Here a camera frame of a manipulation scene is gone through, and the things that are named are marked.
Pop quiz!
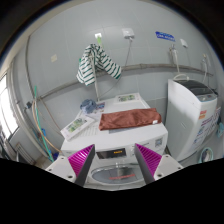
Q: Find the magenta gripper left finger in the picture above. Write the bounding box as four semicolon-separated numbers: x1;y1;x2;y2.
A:
45;143;96;187

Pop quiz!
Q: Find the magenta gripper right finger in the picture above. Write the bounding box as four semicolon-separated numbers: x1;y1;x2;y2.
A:
133;143;185;185

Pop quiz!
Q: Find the brown towel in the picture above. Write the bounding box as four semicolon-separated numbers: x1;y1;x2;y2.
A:
99;108;162;131

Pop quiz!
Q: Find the white printed box left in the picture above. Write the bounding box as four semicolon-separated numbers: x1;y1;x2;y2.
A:
61;116;95;141

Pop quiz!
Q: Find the white printed box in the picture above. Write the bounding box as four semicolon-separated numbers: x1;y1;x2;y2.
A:
115;93;140;103
61;116;95;141

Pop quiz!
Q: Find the white front-load washing machine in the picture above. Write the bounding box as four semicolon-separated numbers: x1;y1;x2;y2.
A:
61;98;168;190

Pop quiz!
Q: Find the blue crumpled cloth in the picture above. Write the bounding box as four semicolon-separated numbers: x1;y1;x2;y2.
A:
80;99;96;114

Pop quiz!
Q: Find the round basin on floor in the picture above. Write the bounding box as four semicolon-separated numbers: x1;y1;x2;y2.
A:
199;147;213;163

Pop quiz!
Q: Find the white top-load washing machine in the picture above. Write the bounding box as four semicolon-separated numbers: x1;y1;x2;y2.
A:
165;79;221;161

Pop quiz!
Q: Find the white printed box rear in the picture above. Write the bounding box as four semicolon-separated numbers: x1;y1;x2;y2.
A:
115;93;140;103

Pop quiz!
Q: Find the window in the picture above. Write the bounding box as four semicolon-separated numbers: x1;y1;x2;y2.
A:
0;76;18;139

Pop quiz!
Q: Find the green white striped shirt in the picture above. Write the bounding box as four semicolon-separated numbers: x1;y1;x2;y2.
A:
76;44;122;86

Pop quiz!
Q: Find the green hose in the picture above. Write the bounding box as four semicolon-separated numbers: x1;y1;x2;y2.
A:
33;85;55;163

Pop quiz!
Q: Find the grey horizontal wall pipe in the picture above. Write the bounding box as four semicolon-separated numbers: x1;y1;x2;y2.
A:
37;63;214;101

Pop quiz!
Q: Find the wall water tap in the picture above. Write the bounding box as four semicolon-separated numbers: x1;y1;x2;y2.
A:
169;44;180;74

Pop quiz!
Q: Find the blue wall sign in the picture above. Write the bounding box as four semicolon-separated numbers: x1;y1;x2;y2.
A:
155;31;175;42

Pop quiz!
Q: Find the white wall socket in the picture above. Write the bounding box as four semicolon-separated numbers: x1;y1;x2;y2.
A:
94;33;102;39

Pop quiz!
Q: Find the white wall power box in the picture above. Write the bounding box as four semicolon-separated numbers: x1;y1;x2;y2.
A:
122;28;135;39

